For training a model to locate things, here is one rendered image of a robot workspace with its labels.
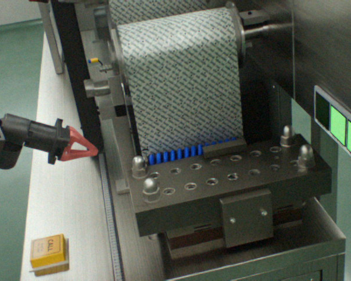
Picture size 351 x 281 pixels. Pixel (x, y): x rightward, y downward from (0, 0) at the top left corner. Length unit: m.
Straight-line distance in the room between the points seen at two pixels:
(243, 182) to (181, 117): 0.21
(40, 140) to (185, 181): 0.31
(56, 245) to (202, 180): 0.34
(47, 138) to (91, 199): 0.26
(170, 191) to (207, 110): 0.21
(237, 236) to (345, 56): 0.42
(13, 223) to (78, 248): 1.81
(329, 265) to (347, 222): 1.46
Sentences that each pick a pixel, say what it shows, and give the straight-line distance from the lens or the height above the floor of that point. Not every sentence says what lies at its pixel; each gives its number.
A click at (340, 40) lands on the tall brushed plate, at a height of 1.33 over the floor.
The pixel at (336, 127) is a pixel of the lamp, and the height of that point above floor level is 1.18.
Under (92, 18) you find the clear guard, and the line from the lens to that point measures 2.10.
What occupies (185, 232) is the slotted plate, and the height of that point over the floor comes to 0.95.
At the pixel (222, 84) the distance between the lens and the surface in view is 1.12.
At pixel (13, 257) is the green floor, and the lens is 2.72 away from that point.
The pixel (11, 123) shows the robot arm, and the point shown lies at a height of 1.18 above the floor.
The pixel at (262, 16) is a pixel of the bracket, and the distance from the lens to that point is 1.15.
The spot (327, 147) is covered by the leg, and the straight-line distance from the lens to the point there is 1.47.
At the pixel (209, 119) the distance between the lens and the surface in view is 1.15.
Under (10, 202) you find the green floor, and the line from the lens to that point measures 3.14.
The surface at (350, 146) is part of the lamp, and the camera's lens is 0.87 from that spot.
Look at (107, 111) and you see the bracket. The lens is 1.18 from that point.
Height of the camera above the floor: 1.61
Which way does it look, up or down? 29 degrees down
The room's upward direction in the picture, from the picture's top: 8 degrees counter-clockwise
